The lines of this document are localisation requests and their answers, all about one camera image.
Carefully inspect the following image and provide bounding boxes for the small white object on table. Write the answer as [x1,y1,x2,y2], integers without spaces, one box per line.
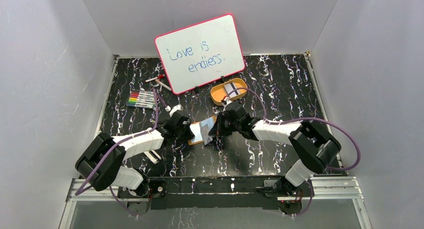
[144,150,162,164]

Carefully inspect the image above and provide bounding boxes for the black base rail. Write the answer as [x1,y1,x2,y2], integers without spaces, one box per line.
[117,175,315,216]

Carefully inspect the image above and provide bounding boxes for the red capped marker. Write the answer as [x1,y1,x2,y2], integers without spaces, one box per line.
[145,74,165,83]

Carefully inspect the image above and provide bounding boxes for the orange oval tray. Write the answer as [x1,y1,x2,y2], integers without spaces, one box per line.
[210,78,247,106]

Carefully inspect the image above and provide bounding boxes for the pink framed whiteboard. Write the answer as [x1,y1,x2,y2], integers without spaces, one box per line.
[154,13,246,95]

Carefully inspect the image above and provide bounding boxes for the pack of coloured markers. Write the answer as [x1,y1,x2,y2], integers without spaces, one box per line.
[127,90,156,109]

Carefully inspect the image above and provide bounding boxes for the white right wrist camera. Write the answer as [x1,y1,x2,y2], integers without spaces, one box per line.
[221,96,234,106]

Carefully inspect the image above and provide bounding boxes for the card with black stripe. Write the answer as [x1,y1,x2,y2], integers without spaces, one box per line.
[224,82,240,98]

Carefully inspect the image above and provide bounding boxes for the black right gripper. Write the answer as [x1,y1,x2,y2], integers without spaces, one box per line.
[209,111,241,137]

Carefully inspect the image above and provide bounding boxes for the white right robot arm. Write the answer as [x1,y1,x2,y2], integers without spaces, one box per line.
[207,102,341,196]

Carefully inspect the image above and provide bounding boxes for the white marker pen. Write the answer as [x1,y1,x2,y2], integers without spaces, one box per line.
[155,79,172,91]

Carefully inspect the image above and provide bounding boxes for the orange leather card holder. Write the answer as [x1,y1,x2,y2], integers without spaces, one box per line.
[188,115,216,145]

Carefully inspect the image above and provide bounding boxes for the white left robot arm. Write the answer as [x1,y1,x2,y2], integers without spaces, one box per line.
[75,110,194,197]

